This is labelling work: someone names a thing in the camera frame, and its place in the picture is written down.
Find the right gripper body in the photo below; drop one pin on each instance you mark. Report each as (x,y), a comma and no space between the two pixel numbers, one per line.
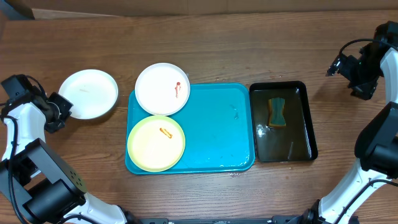
(364,76)

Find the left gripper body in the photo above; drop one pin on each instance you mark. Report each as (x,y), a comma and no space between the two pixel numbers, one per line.
(61,108)

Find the white plate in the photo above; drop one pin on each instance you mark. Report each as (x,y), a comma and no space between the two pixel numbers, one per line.
(162,89)
(92,93)

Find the green yellow sponge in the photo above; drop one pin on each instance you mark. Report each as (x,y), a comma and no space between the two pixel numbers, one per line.
(276,112)

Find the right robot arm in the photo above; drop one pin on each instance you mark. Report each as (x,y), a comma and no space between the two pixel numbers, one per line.
(376,146)

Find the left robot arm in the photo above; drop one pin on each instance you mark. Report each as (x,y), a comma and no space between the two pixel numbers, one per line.
(40,185)

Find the teal plastic tray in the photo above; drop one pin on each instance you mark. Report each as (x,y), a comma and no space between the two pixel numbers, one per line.
(217,124)

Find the black water basin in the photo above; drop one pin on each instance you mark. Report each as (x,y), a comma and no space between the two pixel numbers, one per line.
(293,142)

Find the yellow-green plate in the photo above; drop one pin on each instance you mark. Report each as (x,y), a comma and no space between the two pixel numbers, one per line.
(156,143)

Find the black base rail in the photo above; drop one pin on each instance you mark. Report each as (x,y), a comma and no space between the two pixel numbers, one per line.
(278,219)

